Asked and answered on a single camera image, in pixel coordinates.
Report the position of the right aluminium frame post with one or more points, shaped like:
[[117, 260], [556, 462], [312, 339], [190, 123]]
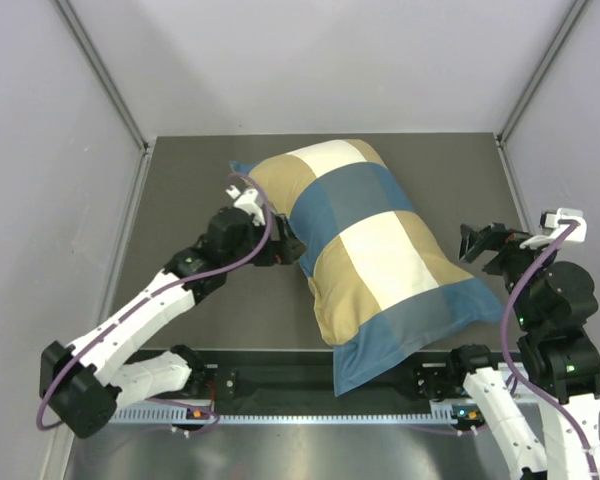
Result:
[[550, 53]]

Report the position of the aluminium frame post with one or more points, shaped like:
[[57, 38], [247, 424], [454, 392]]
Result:
[[550, 53], [79, 33]]

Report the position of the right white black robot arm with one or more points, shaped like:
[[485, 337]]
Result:
[[545, 419]]

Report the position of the checkered blue beige white pillowcase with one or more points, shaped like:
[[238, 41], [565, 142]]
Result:
[[382, 286]]

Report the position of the grey slotted cable duct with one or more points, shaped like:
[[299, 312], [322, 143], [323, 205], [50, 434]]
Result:
[[149, 413]]

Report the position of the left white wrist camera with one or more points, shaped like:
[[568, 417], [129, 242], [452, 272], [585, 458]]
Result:
[[249, 201]]

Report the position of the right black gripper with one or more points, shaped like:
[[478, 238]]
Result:
[[472, 241]]

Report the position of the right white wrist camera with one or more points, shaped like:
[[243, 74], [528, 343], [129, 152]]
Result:
[[553, 224]]

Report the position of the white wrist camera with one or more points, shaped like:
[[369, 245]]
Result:
[[553, 224], [249, 201]]

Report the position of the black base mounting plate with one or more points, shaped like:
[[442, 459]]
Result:
[[239, 373]]

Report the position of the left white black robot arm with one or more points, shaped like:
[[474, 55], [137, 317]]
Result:
[[87, 381]]

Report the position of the left aluminium frame post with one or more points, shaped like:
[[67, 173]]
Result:
[[79, 33]]

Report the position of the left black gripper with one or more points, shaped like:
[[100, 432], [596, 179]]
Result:
[[285, 250]]

